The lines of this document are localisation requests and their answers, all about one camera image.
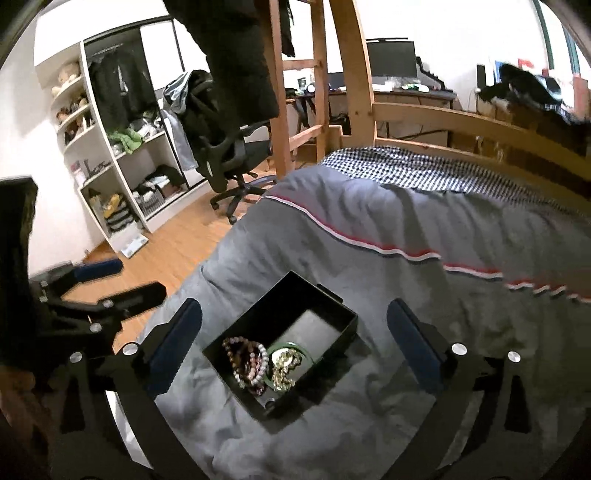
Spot pink beaded bracelet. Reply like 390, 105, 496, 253
221, 335, 271, 398

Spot black jewelry box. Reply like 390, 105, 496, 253
204, 271, 359, 419

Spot green folded cloth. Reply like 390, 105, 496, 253
107, 128, 143, 154

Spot grey duvet with red trim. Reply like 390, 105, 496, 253
148, 166, 590, 479

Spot green bangle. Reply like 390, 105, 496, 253
269, 342, 315, 370

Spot white shelving unit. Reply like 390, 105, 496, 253
34, 19, 207, 255

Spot black office chair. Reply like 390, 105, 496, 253
162, 70, 277, 225

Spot hanging dark clothes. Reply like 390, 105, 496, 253
89, 48, 156, 133

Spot wooden ladder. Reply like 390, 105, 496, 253
264, 0, 332, 179

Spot wooden desk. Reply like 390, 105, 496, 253
285, 87, 459, 149

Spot checkered bed sheet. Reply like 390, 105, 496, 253
322, 147, 585, 217

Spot dark clothes pile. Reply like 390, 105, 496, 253
478, 63, 590, 128

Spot black computer monitor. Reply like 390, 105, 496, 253
366, 39, 418, 78

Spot wooden bed frame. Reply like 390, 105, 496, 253
331, 1, 590, 213

